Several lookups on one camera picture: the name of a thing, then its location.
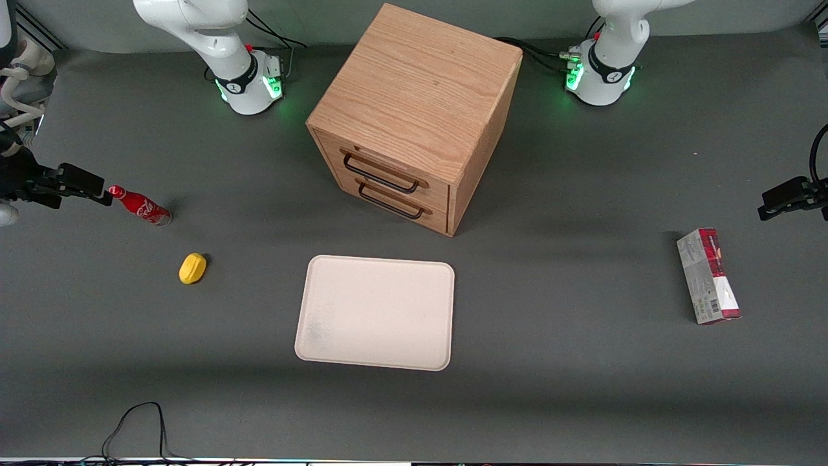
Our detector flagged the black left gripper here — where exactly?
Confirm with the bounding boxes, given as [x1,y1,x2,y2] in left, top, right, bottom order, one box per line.
[758,176,828,222]

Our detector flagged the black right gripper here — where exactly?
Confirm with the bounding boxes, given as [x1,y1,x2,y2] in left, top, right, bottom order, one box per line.
[0,148,114,209]

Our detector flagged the red coke bottle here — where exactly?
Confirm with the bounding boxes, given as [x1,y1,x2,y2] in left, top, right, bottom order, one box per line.
[108,185,173,228]

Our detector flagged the beige plastic tray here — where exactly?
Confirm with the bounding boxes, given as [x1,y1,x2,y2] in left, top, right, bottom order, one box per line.
[294,254,455,372]

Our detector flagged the grey and red carton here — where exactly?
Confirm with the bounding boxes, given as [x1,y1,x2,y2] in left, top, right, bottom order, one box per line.
[676,227,742,326]

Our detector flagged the yellow lemon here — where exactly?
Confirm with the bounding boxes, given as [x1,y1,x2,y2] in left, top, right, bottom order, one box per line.
[179,252,208,285]

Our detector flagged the white tubular equipment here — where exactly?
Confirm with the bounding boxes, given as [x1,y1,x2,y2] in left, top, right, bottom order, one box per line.
[0,36,58,140]

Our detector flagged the wooden drawer cabinet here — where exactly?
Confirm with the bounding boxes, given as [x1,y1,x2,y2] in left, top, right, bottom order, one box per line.
[305,3,523,238]

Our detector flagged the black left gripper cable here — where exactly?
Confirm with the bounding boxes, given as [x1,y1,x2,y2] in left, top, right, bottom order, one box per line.
[809,123,828,188]

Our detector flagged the aluminium frame rail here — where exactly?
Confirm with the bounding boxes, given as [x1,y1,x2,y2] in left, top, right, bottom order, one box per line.
[13,3,67,51]

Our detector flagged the black right arm base cables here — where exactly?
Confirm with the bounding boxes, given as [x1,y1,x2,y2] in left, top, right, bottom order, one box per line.
[246,9,308,82]

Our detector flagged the black arm base cables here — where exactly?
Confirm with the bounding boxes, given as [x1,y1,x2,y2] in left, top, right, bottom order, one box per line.
[246,9,308,82]
[495,16,605,73]

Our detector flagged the thin black looped cable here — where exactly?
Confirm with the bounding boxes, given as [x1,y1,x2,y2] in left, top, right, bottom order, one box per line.
[81,401,195,464]

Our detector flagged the black left arm base cables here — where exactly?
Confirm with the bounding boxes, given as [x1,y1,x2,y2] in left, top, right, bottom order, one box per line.
[495,16,605,73]

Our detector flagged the long black drawer handle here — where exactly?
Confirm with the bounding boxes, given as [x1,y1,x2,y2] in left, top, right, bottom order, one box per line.
[341,150,429,194]

